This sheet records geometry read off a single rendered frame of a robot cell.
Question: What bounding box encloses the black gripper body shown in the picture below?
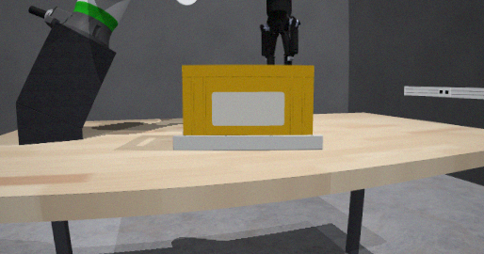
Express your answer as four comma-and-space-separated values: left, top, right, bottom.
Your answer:
266, 0, 292, 33

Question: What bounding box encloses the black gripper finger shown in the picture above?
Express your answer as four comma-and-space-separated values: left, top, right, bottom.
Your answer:
260, 21, 279, 65
277, 19, 300, 65

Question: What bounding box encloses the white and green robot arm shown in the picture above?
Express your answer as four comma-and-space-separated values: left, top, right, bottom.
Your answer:
28, 0, 131, 48

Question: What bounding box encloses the yellow crate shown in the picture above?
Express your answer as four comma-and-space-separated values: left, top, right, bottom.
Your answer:
183, 65, 314, 135

